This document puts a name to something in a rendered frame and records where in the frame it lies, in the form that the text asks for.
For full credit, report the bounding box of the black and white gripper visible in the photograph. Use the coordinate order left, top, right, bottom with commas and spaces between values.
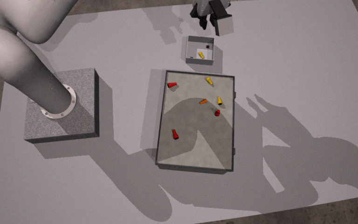
190, 0, 231, 30

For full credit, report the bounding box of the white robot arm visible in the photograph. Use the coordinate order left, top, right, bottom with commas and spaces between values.
0, 0, 234, 119

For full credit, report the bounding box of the grey flat rectangular case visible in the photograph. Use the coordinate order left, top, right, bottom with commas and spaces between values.
155, 70, 236, 175

